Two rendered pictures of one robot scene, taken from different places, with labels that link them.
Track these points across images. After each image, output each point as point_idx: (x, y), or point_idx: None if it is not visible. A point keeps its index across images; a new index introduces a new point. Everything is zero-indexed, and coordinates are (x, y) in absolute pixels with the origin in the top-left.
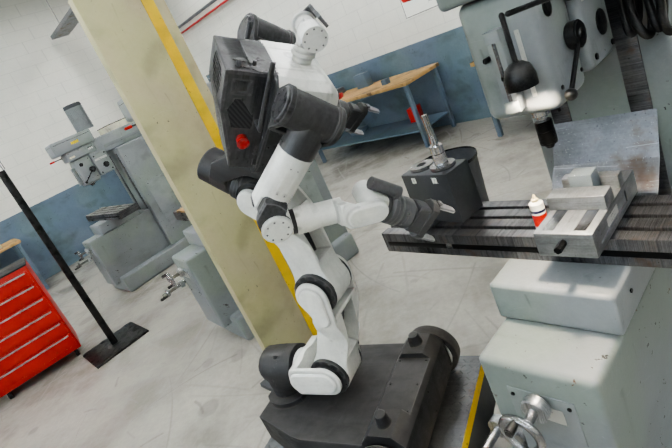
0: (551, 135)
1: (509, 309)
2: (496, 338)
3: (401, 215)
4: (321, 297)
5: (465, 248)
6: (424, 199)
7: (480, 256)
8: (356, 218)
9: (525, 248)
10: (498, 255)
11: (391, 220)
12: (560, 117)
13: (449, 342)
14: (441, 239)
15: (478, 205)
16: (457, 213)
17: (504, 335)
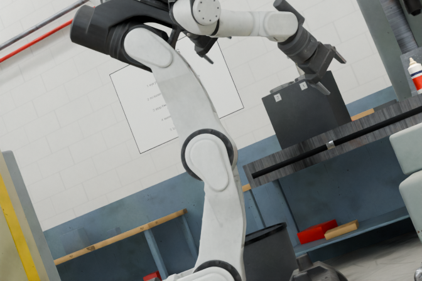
0: (417, 0)
1: (413, 159)
2: (409, 177)
3: (306, 38)
4: (219, 147)
5: (349, 139)
6: (291, 117)
7: (367, 143)
8: (272, 22)
9: (413, 110)
10: (386, 132)
11: (297, 41)
12: (407, 46)
13: (341, 274)
14: (320, 140)
15: (348, 118)
16: (331, 116)
17: (416, 174)
